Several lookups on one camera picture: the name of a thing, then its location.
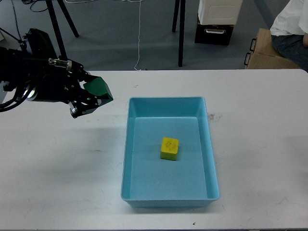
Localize black cable on floor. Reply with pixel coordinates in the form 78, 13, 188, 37
22, 0, 49, 12

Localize green block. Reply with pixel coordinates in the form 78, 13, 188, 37
83, 77, 113, 103

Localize seated person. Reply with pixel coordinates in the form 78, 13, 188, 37
270, 0, 308, 71

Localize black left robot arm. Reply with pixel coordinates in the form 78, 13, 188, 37
0, 0, 113, 118

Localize cardboard box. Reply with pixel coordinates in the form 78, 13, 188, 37
244, 28, 300, 69

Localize yellow block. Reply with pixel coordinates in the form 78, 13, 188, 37
160, 137, 179, 161

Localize black case with handle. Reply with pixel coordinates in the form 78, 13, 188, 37
194, 20, 234, 46

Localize black tripod leg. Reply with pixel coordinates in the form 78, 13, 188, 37
57, 0, 79, 38
45, 0, 67, 60

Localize white cable on floor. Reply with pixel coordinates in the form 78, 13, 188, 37
64, 0, 148, 71

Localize light blue plastic box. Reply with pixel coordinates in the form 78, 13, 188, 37
121, 97, 220, 207

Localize black table legs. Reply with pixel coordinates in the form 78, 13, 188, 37
172, 0, 186, 67

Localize black tripod leg left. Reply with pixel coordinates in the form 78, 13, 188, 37
45, 0, 67, 60

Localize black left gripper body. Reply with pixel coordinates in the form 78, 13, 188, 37
33, 70, 84, 103

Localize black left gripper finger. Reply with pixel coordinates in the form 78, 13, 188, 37
68, 93, 113, 118
64, 60, 100, 83

